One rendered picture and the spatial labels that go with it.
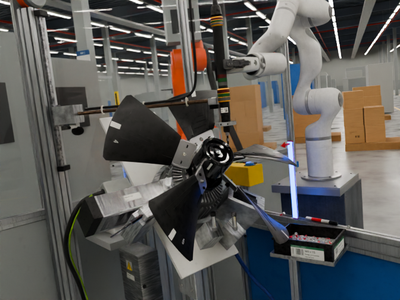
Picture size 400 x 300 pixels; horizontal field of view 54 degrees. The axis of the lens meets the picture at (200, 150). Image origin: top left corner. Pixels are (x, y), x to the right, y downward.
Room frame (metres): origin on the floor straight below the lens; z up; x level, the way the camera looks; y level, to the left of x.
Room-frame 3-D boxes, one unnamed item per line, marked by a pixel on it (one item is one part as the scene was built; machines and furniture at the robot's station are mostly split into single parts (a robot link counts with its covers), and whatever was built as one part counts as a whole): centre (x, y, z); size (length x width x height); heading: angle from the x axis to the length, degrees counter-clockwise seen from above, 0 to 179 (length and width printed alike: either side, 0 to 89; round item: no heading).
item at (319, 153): (1.88, -0.57, 1.06); 0.19 x 0.19 x 0.18
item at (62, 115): (1.56, 0.50, 1.39); 0.10 x 0.07 x 0.08; 74
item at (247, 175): (1.84, -0.19, 1.02); 0.16 x 0.10 x 0.11; 39
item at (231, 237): (1.37, -0.08, 0.91); 0.12 x 0.08 x 0.12; 39
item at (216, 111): (1.39, -0.09, 1.35); 0.09 x 0.07 x 0.10; 74
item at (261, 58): (1.49, -0.23, 1.50); 0.09 x 0.03 x 0.08; 39
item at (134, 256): (1.50, 0.29, 0.73); 0.15 x 0.09 x 0.22; 39
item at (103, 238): (1.74, 0.34, 0.85); 0.36 x 0.24 x 0.03; 129
